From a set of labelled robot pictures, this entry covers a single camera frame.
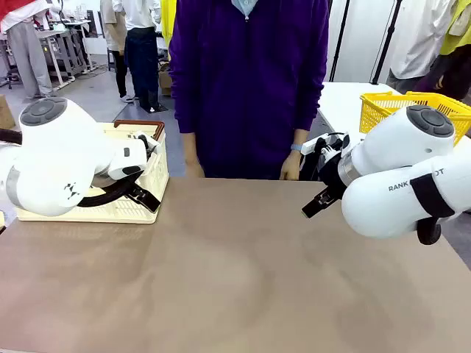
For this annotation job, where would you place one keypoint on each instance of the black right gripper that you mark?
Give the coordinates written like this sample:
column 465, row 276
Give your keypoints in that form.
column 329, row 173

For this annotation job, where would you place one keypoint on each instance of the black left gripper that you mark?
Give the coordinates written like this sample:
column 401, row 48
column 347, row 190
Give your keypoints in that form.
column 149, row 145

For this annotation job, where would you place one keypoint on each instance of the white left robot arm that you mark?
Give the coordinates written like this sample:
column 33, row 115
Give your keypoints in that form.
column 55, row 158

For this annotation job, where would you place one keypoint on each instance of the person's right forearm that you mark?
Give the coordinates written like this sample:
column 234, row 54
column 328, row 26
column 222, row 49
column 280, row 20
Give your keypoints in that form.
column 189, row 147

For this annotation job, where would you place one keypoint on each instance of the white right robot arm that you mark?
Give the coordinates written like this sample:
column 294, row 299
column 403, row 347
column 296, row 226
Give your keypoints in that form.
column 390, row 191

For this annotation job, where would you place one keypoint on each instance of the person's left forearm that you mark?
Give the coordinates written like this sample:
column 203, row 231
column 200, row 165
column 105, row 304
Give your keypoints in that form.
column 300, row 138

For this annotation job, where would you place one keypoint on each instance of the cream brown-rimmed shopping basket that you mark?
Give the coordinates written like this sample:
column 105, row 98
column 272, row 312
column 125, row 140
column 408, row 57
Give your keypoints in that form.
column 151, row 184

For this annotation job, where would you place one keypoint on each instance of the yellow plastic basket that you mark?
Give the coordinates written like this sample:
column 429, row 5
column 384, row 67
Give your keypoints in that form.
column 379, row 110

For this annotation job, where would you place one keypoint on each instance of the person's left hand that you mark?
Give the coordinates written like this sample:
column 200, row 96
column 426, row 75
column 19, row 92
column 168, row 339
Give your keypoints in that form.
column 290, row 167

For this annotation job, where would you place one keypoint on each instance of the person's right hand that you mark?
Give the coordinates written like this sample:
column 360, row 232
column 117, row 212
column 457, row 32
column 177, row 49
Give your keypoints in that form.
column 194, row 169

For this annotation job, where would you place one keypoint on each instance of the light blue wristwatch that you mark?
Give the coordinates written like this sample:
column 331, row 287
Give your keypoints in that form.
column 296, row 147

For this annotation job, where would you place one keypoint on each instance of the open cardboard box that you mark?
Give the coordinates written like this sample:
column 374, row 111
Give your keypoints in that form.
column 165, row 81

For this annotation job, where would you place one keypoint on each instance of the person in purple hoodie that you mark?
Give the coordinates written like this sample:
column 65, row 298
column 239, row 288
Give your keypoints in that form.
column 246, row 92

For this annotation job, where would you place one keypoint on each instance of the bystander in dark trousers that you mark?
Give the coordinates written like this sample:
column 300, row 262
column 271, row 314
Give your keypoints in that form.
column 141, row 55

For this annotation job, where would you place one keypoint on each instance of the black tripod pole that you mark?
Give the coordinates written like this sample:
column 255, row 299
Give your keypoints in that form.
column 386, row 40
column 338, row 40

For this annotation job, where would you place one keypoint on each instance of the brown cardboard box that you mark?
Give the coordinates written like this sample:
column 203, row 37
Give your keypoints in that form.
column 4, row 110

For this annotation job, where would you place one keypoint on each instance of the white workshop desk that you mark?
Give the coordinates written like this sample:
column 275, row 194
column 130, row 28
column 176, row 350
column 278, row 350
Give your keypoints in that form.
column 66, row 48

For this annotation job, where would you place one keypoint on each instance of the bystander in beige shirt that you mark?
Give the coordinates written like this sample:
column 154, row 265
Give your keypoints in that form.
column 114, row 29

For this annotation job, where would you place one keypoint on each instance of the yellow hanging cloth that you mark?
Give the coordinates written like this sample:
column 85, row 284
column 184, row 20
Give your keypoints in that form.
column 167, row 18

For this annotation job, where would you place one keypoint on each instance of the bystander in grey trousers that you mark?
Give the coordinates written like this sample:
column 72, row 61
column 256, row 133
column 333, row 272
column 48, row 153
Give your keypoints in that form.
column 29, row 55

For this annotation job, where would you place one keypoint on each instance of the bystander in white shirt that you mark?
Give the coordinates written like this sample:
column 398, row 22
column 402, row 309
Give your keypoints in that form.
column 416, row 40

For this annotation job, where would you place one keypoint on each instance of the bystander in yellow vest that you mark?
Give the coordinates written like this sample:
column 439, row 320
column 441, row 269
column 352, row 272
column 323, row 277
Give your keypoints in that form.
column 456, row 48

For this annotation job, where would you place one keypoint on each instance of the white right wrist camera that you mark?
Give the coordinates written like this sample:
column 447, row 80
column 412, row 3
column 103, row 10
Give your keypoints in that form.
column 312, row 146

